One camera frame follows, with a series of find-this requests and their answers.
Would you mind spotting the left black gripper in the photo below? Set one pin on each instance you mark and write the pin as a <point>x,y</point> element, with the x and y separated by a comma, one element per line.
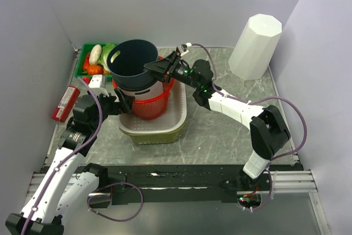
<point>125,101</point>

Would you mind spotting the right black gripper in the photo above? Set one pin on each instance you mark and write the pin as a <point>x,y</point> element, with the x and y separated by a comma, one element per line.
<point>163,69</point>

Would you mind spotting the white round bucket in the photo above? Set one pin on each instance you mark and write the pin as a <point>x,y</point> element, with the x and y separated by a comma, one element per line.
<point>148,93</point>

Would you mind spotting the red mesh basket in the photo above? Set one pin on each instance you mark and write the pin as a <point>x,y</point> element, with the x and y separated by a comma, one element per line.
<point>151,108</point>

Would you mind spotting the dark grey round bucket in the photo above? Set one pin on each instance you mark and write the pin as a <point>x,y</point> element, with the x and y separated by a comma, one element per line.
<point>126,63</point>

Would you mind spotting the white perforated rectangular basket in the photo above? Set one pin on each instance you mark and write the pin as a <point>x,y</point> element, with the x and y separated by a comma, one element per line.
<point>171,120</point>

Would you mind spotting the olive green rectangular basket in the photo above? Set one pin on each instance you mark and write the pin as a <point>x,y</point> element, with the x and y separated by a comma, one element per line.
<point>153,137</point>

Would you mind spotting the large white faceted container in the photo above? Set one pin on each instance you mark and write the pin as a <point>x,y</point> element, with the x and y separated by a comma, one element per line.
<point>255,47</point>

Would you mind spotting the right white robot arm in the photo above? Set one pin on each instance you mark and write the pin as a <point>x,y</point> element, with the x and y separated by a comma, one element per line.
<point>268,130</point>

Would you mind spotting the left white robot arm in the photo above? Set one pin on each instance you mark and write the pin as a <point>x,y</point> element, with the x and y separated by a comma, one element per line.
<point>52,202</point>

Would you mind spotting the orange toy pumpkin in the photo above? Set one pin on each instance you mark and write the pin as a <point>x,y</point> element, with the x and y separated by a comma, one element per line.
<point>95,70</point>

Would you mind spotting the toy napa cabbage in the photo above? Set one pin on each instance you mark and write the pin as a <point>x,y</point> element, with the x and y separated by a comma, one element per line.
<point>106,49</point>

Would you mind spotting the red toy chili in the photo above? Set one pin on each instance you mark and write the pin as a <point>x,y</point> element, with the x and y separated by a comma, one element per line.
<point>86,62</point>

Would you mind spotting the white toy radish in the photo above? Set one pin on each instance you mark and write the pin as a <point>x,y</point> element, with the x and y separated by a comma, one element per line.
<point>95,55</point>

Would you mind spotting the red rectangular box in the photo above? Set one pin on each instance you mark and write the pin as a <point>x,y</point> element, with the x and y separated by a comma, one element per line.
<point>66,104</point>

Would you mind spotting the green plastic tray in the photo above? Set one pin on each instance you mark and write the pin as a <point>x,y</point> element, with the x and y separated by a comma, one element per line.
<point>87,47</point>

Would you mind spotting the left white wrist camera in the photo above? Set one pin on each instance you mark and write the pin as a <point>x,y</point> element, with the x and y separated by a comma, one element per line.
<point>98,85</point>

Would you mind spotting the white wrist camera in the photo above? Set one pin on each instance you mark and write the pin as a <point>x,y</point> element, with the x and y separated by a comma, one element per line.
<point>98,85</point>
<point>183,49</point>

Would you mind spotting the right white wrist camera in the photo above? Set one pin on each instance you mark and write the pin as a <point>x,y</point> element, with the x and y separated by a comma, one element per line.
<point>183,49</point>

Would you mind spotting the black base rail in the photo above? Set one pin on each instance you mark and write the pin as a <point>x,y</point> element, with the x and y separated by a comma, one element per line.
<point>176,183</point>

